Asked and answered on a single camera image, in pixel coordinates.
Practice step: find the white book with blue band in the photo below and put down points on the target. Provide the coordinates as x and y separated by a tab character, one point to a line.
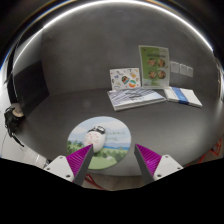
185	96

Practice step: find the round landscape-print mouse pad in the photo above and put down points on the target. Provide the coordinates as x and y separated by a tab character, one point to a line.
116	133

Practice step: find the black device with beige top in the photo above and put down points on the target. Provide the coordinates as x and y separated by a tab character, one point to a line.
11	120

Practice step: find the row of white wall sockets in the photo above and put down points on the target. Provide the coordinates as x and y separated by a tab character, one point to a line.
181	68

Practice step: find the green poster in clear stand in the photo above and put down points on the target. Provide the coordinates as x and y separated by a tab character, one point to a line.
154	66

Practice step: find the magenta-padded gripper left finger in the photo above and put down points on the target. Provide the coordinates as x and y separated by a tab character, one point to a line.
62	166

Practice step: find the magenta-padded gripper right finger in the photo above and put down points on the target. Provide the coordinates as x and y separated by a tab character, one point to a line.
163	166

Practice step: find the grey striped book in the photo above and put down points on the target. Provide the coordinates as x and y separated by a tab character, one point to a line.
133	98

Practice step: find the white cartoon-face computer mouse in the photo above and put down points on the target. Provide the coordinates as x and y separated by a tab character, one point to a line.
95	140

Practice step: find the white card with colourful stickers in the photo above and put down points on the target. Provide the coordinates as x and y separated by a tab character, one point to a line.
125	79

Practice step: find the long ceiling light strip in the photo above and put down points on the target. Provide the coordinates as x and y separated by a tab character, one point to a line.
100	3

